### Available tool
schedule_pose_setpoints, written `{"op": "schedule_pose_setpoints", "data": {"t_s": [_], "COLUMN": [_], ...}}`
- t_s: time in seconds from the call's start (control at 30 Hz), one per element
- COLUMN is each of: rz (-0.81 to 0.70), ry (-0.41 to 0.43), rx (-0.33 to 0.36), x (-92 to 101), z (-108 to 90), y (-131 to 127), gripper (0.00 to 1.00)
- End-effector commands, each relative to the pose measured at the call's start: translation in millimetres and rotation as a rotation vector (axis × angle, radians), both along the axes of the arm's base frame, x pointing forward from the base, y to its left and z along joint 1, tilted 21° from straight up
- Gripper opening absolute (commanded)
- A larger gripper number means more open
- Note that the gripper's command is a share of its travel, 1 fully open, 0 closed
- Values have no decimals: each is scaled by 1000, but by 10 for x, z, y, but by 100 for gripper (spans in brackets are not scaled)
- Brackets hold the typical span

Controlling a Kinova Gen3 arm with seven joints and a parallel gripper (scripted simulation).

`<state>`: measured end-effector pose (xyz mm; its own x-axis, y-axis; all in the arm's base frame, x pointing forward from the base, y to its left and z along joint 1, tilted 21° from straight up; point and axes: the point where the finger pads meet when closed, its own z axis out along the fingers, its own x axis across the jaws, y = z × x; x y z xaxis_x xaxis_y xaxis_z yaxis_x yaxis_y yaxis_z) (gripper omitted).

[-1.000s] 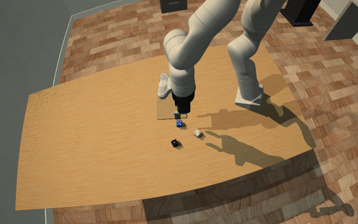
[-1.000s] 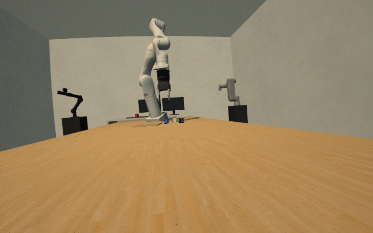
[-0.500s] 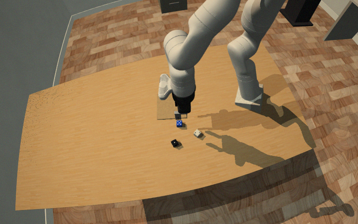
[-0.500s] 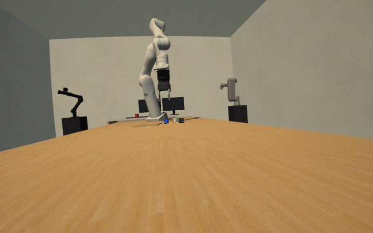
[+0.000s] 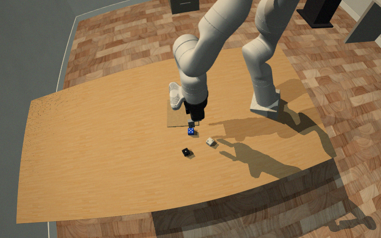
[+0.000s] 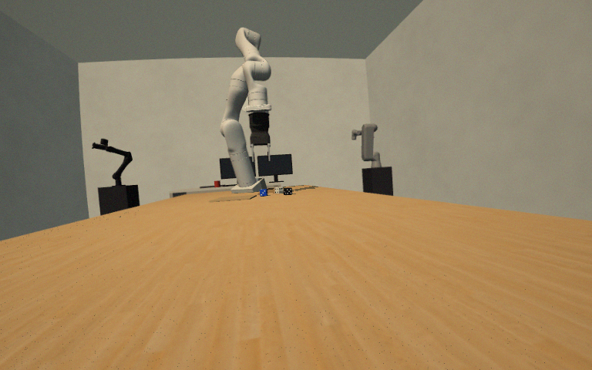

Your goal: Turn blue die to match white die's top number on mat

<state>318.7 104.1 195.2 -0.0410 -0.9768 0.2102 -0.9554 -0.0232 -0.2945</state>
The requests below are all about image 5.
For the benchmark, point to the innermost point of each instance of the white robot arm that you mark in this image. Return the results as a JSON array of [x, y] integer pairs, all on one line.
[[195, 56]]

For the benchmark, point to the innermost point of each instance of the black die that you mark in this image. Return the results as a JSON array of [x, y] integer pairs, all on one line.
[[185, 152]]

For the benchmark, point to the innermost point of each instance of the white die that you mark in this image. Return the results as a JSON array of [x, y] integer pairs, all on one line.
[[209, 141]]

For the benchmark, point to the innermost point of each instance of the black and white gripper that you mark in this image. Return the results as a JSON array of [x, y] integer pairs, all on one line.
[[194, 104]]

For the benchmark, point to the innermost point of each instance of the tan square mat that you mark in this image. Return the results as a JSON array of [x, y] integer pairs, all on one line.
[[177, 117]]

